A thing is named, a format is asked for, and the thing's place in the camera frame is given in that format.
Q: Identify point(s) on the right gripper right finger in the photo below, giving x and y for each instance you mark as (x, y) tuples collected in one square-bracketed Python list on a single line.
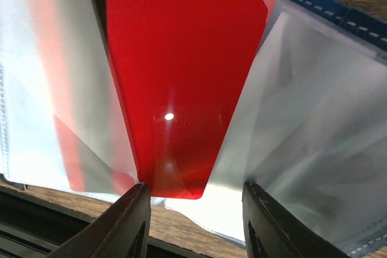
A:
[(270, 230)]

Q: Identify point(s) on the blue leather card holder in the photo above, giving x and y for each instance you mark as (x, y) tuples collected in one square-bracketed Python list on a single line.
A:
[(309, 126)]

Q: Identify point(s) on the red striped card bottom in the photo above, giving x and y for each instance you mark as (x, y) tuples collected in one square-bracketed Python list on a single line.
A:
[(181, 66)]

